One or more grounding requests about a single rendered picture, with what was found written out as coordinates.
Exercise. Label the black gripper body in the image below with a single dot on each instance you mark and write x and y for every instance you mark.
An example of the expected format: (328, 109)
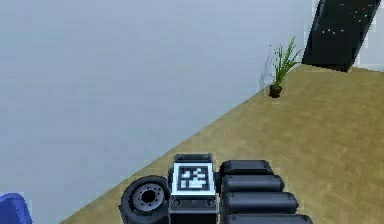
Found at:
(146, 199)

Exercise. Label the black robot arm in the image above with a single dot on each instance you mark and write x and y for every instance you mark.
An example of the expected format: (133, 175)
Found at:
(253, 196)

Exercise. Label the blue rounded chair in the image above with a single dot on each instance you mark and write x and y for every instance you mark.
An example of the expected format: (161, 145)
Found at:
(13, 210)

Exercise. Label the green potted house plant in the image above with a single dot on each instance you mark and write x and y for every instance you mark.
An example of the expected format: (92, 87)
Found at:
(282, 68)

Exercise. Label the black room door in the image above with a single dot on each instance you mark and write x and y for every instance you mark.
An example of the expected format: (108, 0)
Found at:
(340, 33)

